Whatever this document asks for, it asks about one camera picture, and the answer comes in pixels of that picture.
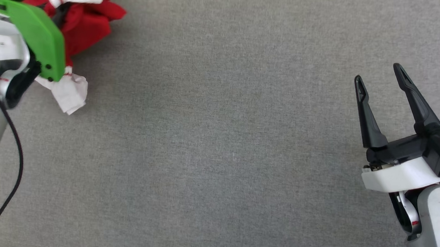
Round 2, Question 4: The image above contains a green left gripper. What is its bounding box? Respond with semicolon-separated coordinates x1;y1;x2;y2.
0;0;67;86

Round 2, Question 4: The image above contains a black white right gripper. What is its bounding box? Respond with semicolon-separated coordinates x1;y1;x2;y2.
353;60;440;195

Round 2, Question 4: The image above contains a red and white basketball jersey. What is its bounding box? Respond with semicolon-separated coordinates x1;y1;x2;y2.
24;0;134;118

